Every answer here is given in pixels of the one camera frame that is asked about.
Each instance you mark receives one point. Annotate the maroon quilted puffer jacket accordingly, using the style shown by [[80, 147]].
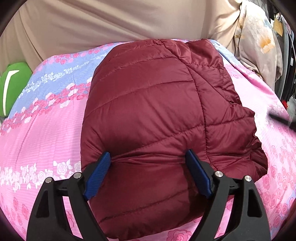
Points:
[[149, 102]]

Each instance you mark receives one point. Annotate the beige fabric headboard cover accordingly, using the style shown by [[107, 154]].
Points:
[[41, 29]]

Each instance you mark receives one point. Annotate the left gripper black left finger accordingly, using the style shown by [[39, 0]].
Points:
[[61, 210]]

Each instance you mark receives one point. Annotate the green round pillow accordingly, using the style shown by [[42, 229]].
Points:
[[13, 81]]

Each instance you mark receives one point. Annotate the cream floral hanging cloth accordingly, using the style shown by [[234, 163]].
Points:
[[256, 45]]

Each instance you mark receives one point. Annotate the pink blue floral bedsheet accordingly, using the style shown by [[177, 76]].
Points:
[[41, 136]]

